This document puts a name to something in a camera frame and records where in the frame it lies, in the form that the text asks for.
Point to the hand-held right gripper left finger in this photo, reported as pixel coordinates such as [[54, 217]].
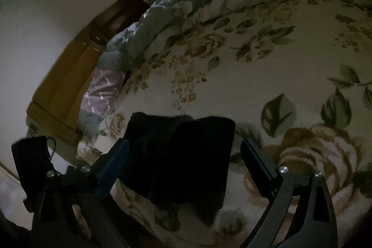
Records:
[[112, 169]]

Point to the dark brown nightstand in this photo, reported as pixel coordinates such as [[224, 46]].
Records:
[[122, 12]]

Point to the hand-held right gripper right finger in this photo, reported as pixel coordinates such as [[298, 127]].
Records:
[[260, 169]]

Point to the floral bed sheet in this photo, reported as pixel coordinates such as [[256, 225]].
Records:
[[261, 62]]

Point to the black pants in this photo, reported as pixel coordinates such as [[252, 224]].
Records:
[[174, 163]]

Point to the yellow wooden headboard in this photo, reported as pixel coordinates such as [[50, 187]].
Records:
[[61, 85]]

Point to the purple patterned pillow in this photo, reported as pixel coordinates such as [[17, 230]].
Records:
[[98, 91]]

